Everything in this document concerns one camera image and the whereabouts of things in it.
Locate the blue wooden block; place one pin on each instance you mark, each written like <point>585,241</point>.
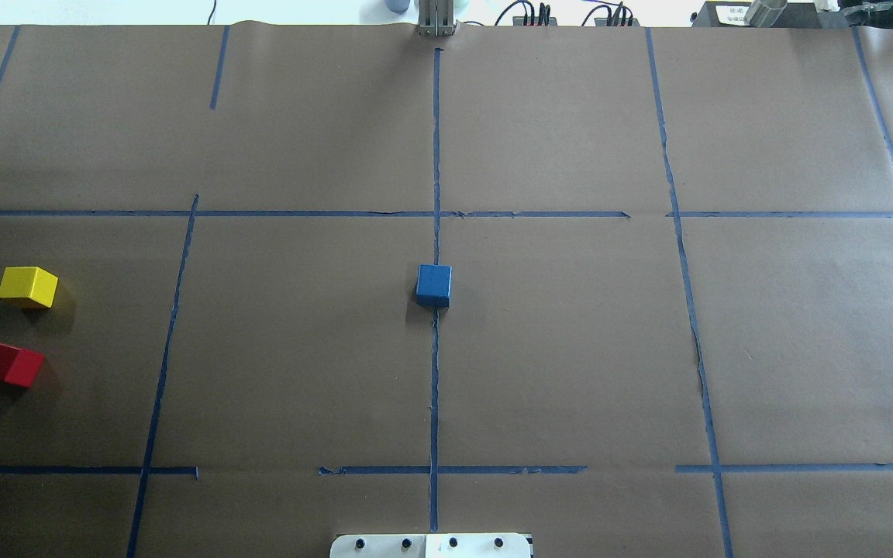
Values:
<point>433,288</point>

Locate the far black orange connector box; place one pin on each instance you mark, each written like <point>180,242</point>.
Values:
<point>534,15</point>

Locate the white pedestal column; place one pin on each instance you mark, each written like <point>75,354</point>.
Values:
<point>463,544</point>

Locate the yellow wooden block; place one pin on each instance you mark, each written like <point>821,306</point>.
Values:
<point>28,287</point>

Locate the black orange connector box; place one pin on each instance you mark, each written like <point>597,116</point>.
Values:
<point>617,14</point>
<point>534,15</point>

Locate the near black orange connector box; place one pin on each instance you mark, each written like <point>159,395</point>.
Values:
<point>617,14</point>

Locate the blue plastic cup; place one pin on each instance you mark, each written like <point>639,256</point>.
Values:
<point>397,6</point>

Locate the red wooden block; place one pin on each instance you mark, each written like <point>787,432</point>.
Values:
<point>19,366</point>

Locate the silver metal cylinder weight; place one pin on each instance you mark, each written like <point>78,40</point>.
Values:
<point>764,13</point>

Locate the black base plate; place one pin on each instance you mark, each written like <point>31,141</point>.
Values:
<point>797,15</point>

